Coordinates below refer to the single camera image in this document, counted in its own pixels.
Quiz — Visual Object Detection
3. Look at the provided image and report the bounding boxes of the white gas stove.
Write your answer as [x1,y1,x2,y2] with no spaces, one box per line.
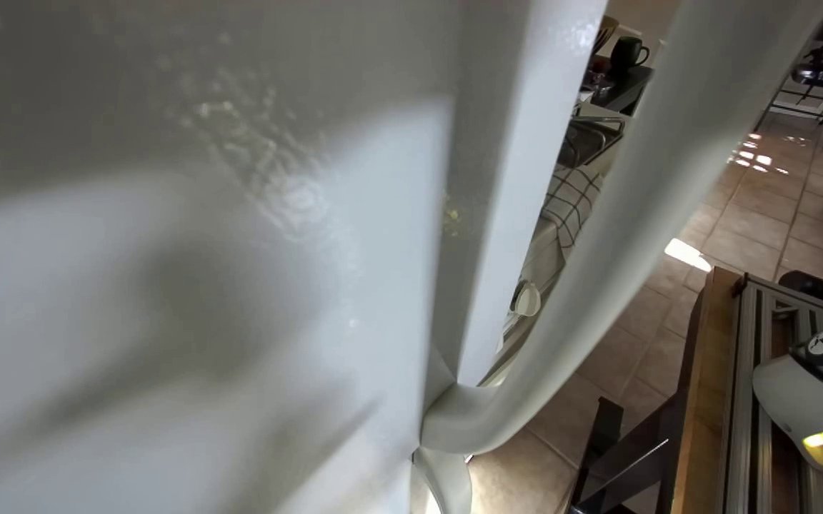
[499,104,627,356]

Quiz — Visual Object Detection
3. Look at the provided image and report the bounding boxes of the checkered kitchen towel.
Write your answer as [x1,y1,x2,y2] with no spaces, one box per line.
[542,165,603,252]

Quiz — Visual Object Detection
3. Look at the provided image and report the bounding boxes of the black mug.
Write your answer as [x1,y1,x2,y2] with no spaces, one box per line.
[609,37,649,72]

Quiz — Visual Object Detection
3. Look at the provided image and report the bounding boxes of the wooden edged robot table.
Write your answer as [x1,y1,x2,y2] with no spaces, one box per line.
[569,268,823,514]

